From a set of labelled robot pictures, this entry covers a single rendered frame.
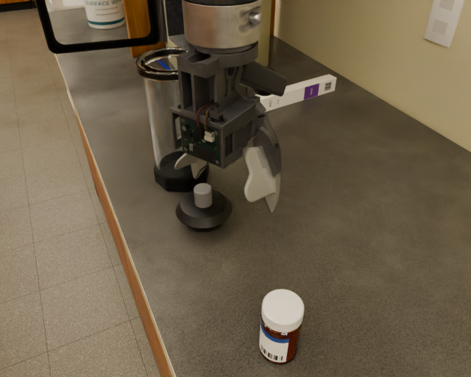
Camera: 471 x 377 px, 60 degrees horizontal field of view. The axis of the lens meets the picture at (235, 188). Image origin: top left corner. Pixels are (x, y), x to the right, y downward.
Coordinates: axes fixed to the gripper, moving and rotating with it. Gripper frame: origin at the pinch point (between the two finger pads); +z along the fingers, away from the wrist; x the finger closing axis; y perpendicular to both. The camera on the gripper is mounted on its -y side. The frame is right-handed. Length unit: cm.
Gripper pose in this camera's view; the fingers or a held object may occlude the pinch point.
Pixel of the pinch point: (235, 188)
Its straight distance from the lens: 55.0
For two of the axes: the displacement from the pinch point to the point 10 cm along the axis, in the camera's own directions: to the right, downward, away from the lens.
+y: -5.8, 5.0, -6.4
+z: 0.0, 7.9, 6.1
